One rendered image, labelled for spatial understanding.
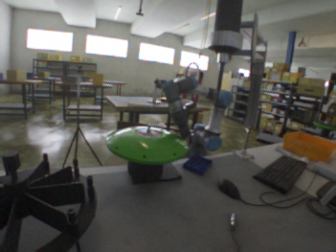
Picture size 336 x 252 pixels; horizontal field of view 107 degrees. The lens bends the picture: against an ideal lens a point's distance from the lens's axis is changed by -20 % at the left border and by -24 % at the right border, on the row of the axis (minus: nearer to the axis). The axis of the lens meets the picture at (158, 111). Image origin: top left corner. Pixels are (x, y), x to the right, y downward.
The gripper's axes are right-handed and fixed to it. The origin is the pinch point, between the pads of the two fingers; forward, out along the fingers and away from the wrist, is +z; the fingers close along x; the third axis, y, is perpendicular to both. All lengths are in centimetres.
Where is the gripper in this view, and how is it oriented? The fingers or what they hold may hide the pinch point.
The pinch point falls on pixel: (194, 145)
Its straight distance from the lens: 78.1
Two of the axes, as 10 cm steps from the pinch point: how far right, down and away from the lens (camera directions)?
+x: -1.5, 1.9, -9.7
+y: -9.2, 3.3, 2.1
